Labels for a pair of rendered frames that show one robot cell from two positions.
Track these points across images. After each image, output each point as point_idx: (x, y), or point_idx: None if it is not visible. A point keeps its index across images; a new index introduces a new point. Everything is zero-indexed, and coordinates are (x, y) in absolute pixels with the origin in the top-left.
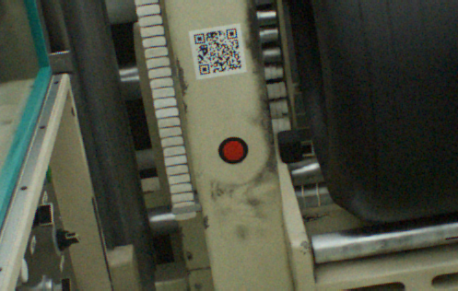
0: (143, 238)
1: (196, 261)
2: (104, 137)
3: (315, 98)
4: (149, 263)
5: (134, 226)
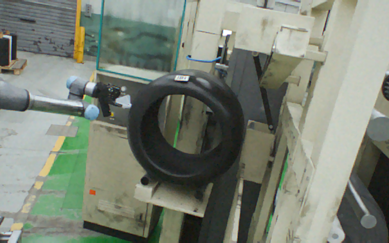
0: (251, 191)
1: (254, 214)
2: (220, 134)
3: (211, 150)
4: (251, 202)
5: (236, 175)
